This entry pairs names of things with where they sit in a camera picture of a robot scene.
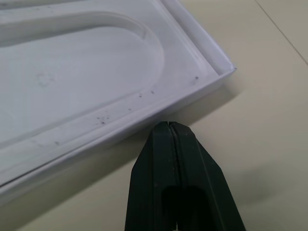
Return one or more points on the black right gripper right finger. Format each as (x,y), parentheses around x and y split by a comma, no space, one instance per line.
(202,178)

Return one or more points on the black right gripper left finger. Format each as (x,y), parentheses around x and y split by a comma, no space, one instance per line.
(149,183)

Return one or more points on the white box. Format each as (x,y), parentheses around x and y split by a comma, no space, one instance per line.
(79,79)

